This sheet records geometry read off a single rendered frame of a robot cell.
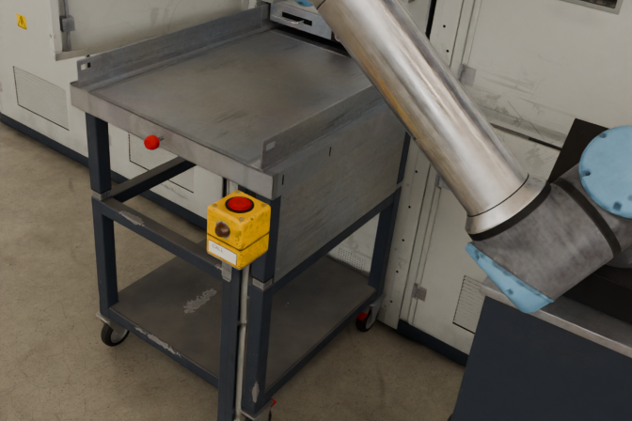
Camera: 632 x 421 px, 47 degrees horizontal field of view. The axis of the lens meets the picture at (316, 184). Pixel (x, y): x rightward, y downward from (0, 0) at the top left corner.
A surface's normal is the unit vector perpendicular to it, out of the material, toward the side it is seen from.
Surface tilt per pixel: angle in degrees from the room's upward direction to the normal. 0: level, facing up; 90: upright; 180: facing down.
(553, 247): 62
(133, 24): 90
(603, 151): 42
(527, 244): 74
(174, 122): 0
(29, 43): 90
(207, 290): 0
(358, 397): 0
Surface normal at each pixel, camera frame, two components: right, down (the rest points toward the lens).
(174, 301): 0.10, -0.86
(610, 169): -0.25, -0.36
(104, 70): 0.81, 0.36
